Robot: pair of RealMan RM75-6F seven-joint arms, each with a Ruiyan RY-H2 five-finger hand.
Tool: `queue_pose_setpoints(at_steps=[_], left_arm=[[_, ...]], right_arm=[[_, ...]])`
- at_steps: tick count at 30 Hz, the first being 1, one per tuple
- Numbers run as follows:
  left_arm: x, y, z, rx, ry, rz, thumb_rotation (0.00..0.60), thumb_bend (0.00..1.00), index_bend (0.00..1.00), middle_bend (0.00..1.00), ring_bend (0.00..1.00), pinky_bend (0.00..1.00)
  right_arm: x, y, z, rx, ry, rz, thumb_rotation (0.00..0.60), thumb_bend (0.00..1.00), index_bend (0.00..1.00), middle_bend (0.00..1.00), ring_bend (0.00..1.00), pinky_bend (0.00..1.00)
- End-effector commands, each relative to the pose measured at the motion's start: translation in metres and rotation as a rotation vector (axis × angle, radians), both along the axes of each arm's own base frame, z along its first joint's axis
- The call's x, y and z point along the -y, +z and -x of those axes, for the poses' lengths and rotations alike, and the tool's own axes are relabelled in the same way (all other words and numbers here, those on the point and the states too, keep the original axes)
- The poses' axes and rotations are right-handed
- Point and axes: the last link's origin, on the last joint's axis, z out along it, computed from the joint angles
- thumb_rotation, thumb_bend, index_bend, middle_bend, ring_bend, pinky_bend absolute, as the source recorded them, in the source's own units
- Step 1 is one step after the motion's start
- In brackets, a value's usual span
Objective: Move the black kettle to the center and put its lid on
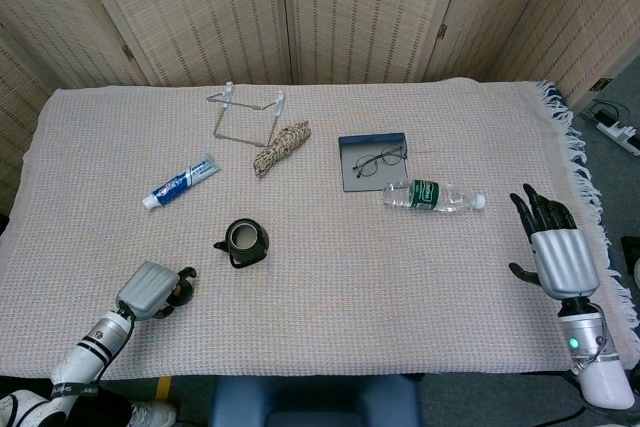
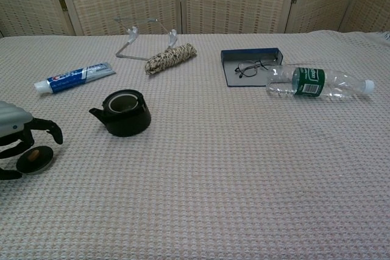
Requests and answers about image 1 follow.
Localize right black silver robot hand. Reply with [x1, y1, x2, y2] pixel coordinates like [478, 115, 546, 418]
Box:
[508, 183, 600, 301]

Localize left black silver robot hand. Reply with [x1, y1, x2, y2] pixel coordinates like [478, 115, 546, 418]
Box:
[115, 260, 198, 322]

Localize black teapot lid wooden knob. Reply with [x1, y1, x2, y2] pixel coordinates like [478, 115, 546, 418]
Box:
[168, 277, 194, 308]

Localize black cast iron teapot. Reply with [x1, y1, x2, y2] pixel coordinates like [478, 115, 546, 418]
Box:
[213, 218, 270, 269]

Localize blue white toothpaste tube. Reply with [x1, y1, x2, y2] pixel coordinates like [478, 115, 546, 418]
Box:
[141, 154, 221, 211]

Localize white sneaker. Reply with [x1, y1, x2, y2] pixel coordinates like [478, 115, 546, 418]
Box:
[130, 398, 178, 427]

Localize black trouser leg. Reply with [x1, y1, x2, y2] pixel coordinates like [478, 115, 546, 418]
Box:
[64, 381, 136, 427]

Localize white power strip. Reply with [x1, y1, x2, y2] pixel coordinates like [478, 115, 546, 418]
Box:
[589, 101, 640, 157]

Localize clear bottle green label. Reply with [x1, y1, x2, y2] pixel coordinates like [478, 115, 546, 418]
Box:
[382, 179, 487, 213]

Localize dark blue under cloth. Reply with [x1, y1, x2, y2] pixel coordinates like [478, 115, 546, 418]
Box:
[542, 84, 596, 188]

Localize beige waffle weave tablecloth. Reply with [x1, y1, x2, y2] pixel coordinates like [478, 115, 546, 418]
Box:
[0, 77, 639, 381]

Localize blue chair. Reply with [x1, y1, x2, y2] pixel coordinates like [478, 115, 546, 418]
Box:
[208, 374, 424, 427]

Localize open blue glasses case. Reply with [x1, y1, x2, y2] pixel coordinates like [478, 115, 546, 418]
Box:
[338, 132, 407, 193]

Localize woven bamboo folding screen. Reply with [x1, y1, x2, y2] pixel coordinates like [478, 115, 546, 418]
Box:
[0, 0, 640, 211]

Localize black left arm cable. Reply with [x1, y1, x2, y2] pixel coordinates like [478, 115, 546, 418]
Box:
[97, 302, 137, 384]

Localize braided beige rope bundle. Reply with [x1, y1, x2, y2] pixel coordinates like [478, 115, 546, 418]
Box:
[252, 119, 313, 179]

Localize thin black frame glasses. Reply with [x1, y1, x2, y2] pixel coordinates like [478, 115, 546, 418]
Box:
[352, 145, 407, 179]

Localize metal wire display stand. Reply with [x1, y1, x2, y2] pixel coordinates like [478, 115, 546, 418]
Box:
[206, 81, 287, 148]

